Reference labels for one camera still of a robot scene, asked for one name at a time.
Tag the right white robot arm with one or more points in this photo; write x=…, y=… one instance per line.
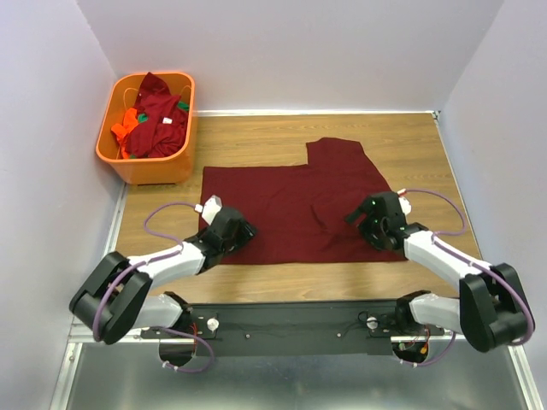
x=491, y=308

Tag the maroon t shirt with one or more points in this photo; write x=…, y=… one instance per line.
x=299, y=211

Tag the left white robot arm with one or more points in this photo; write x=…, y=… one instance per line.
x=114, y=299

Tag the orange shirt in bin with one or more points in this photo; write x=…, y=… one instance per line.
x=121, y=131

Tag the orange plastic bin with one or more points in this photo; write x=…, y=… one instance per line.
x=174, y=169

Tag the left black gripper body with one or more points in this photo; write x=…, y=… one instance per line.
x=243, y=235

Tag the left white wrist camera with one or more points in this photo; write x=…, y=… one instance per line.
x=209, y=209

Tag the green shirt in bin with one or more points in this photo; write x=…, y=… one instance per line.
x=142, y=117

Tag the dark red shirt in bin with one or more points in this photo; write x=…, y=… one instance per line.
x=164, y=133

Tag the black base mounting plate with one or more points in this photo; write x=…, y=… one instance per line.
x=293, y=328

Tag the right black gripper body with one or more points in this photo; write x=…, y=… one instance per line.
x=372, y=228

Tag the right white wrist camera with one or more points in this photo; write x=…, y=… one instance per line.
x=404, y=202

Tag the aluminium extrusion rail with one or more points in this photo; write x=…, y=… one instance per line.
x=80, y=333

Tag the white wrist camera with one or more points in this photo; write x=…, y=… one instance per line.
x=209, y=209
x=404, y=202

